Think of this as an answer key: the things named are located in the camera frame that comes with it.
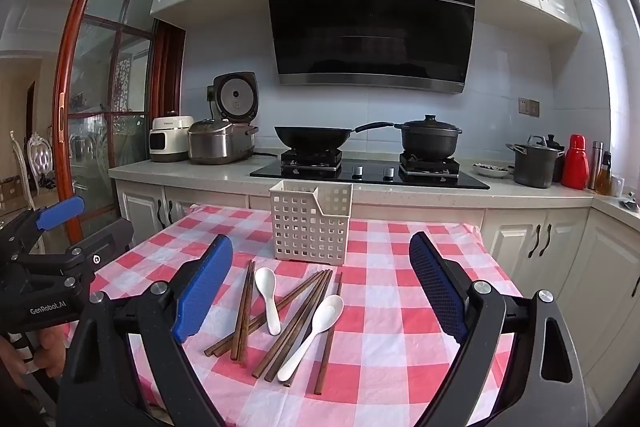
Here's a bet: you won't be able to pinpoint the brown wooden chopstick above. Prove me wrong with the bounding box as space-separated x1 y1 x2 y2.
203 270 327 356
230 260 255 363
312 272 344 397
252 270 331 378
278 272 333 388
264 270 332 383
208 273 329 359
238 260 255 366

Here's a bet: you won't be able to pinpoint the white ceramic spoon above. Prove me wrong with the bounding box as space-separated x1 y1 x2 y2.
255 267 281 336
277 295 344 383

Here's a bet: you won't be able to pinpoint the white small kitchen appliance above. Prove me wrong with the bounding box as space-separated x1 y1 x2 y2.
149 116 194 162

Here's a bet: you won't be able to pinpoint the person's left hand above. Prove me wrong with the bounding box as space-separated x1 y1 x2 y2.
0 325 66 389

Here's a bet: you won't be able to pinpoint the white dining chair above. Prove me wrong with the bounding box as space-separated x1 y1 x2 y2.
10 130 56 209

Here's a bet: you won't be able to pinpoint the white lower cabinets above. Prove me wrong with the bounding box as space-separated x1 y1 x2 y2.
99 173 639 426

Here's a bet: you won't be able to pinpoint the red white checkered tablecloth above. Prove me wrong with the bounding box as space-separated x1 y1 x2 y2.
93 206 515 426

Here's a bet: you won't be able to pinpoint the small white dish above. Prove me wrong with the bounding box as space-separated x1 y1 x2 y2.
473 162 511 179

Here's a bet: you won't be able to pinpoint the dark grey stock pot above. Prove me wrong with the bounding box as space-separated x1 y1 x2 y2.
506 135 564 188

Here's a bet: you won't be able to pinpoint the red wooden glass door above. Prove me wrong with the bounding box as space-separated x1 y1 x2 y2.
52 0 184 243

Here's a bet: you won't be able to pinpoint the red thermos jug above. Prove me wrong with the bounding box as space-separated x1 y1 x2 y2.
561 134 589 190

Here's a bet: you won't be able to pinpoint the white perforated utensil basket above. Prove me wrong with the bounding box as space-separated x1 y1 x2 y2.
269 180 352 267

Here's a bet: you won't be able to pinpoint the black lidded casserole pot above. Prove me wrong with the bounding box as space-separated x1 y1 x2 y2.
394 115 462 160

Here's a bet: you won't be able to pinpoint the oil bottle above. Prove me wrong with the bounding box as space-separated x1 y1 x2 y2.
594 150 612 195

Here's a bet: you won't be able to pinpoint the silver open rice cooker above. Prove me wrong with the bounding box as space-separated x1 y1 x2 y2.
188 72 258 165

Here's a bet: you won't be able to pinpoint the steel vacuum flask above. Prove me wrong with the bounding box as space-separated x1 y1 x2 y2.
588 141 604 191

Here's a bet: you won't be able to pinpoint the black glass gas stove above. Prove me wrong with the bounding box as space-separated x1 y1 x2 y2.
250 150 489 190

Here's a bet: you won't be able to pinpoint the black wok pan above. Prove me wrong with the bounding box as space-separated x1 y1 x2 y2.
274 121 394 150

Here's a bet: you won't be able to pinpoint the black range hood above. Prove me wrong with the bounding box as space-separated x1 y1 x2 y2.
268 0 476 94

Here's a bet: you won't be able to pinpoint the wall power outlet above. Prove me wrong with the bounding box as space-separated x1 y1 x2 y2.
518 98 540 118

